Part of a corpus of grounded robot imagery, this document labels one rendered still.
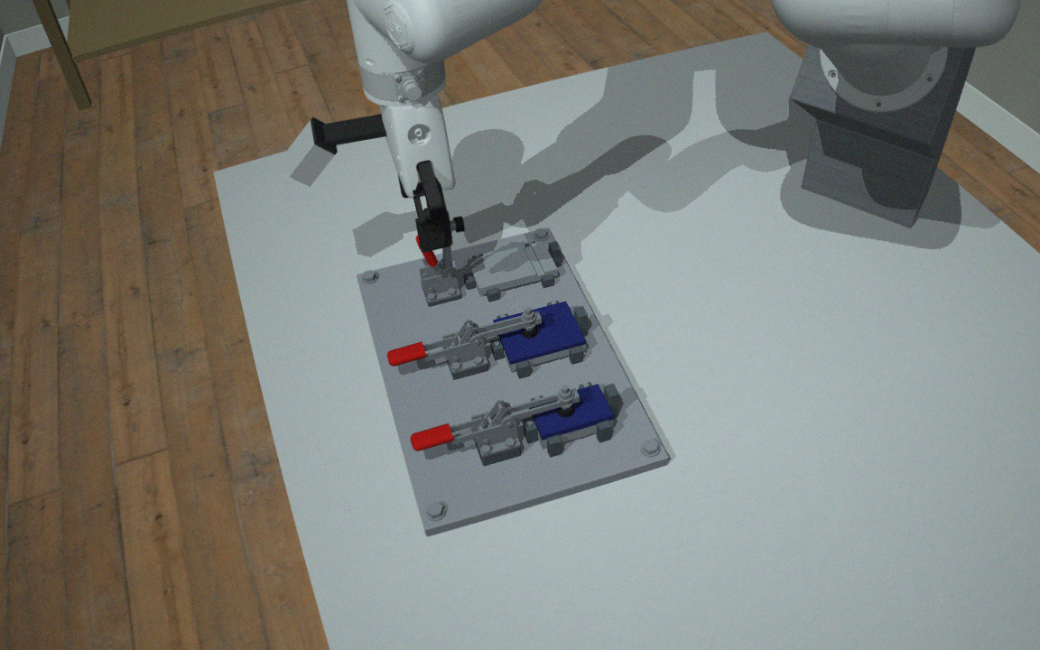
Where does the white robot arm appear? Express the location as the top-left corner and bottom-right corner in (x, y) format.
(286, 0), (1021, 187)

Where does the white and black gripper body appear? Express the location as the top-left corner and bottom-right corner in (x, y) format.
(364, 75), (456, 199)

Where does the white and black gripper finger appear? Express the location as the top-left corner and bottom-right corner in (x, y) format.
(413, 161), (452, 253)
(398, 175), (423, 198)

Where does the toggle clamp with red handle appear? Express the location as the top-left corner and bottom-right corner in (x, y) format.
(410, 385), (580, 466)

